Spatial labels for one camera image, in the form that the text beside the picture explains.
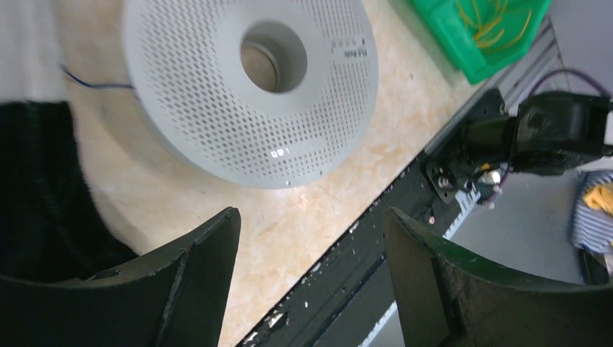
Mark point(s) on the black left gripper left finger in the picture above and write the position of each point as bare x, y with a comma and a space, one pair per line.
175, 295

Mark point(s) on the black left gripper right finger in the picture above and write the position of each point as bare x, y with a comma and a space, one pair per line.
448, 295

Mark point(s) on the grey plastic cable spool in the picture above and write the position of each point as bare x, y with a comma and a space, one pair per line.
265, 94

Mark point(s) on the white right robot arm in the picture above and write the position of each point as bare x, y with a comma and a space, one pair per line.
551, 133

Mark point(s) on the black white checkered blanket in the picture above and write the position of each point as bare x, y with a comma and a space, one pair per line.
51, 230

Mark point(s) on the blue striped cloth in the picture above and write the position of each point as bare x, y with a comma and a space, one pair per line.
591, 229

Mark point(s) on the yellow cloth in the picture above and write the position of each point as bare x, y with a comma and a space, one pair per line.
599, 197

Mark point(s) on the green plastic compartment bin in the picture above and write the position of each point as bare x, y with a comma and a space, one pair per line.
482, 37

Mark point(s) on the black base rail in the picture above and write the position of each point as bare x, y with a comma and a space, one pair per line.
348, 289

